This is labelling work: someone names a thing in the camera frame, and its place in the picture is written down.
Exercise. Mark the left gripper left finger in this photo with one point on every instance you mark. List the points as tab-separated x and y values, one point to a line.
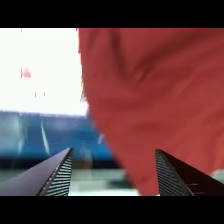
50	176

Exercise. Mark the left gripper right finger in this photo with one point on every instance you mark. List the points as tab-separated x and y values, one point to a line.
180	180

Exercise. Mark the red T-shirt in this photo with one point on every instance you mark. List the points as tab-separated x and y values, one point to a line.
153	100

